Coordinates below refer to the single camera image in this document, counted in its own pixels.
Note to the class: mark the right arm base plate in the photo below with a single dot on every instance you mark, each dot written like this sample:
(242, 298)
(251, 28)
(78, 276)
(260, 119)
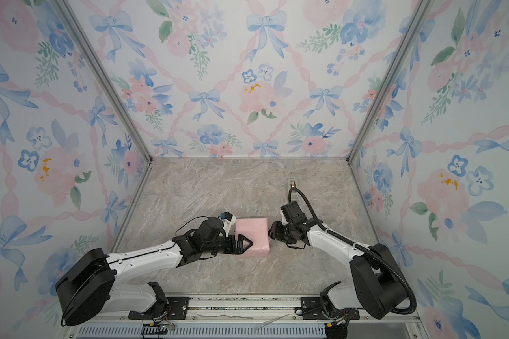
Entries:
(319, 308)

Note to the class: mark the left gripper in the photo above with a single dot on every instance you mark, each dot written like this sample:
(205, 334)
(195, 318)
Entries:
(240, 249)

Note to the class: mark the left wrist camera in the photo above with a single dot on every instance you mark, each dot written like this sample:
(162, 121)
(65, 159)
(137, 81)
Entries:
(229, 220)

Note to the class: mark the right aluminium corner post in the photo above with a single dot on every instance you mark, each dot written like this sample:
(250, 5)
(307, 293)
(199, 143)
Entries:
(412, 30)

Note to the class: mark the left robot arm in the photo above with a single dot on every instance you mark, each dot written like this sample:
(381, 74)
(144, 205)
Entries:
(98, 282)

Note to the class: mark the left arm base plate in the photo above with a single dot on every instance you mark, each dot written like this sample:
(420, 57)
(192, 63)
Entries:
(173, 308)

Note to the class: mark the left aluminium corner post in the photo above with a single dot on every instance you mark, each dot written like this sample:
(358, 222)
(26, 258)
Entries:
(66, 14)

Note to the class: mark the aluminium front rail frame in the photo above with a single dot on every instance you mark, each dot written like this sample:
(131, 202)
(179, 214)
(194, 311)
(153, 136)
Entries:
(266, 309)

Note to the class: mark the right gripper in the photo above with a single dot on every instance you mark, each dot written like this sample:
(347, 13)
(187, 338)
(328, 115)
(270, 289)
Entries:
(276, 227)

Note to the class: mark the purple wrapping paper sheet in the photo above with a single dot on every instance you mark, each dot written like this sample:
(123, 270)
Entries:
(256, 230)

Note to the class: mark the aluminium corner post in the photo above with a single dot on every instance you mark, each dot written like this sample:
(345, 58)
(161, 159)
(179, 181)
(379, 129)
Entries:
(412, 30)
(66, 14)

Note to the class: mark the white slotted cable duct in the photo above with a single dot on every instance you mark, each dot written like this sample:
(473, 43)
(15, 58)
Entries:
(202, 330)

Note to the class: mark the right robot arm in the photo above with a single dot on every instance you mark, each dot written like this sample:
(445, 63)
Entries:
(378, 285)

